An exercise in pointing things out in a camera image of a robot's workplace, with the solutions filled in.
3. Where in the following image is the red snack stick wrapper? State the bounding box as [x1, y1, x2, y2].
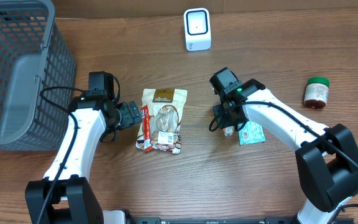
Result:
[142, 106, 153, 152]

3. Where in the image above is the teal snack packet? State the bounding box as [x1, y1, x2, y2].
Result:
[237, 121, 265, 145]

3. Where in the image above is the green-lidded sauce jar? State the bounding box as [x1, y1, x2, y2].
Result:
[303, 77, 330, 109]

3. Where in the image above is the small orange snack box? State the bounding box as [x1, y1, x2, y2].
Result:
[223, 126, 235, 137]

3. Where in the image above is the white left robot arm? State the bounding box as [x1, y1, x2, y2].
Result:
[25, 90, 141, 223]

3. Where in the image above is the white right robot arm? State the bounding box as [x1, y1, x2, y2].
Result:
[210, 78, 358, 223]

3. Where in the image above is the white barcode scanner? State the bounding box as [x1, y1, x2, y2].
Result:
[183, 7, 212, 52]

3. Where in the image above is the beige nut snack bag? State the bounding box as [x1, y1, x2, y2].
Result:
[135, 88, 188, 154]

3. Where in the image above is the grey plastic basket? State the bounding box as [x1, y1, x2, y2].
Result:
[0, 0, 76, 151]

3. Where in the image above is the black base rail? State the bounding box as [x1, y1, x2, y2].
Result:
[129, 217, 298, 224]

